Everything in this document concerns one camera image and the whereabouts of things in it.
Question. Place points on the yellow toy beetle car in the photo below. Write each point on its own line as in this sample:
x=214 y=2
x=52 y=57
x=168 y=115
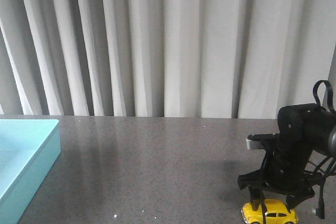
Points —
x=276 y=212

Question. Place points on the light blue storage box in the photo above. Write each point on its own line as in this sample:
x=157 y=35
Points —
x=29 y=148

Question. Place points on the grey pleated curtain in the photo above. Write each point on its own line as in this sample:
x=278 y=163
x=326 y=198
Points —
x=174 y=58

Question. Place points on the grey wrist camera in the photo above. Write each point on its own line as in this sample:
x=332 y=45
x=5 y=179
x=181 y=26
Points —
x=261 y=141

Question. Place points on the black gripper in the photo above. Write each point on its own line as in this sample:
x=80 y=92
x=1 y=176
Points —
x=284 y=164

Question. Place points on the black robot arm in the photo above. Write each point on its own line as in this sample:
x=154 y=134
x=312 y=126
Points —
x=319 y=131

